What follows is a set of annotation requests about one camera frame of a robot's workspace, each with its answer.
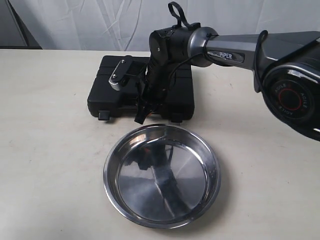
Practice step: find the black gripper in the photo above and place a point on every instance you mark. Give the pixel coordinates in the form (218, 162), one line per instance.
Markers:
(153, 86)

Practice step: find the black plastic tool case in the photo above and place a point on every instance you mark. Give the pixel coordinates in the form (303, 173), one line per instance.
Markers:
(104, 102)

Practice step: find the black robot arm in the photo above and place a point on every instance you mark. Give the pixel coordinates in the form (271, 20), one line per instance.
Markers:
(285, 66)

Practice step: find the round stainless steel tray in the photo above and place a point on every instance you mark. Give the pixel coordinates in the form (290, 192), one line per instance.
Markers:
(161, 176)

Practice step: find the white backdrop curtain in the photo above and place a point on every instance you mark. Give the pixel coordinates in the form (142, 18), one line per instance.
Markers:
(125, 25)

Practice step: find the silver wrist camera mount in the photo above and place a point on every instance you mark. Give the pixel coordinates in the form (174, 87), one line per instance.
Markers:
(121, 73)

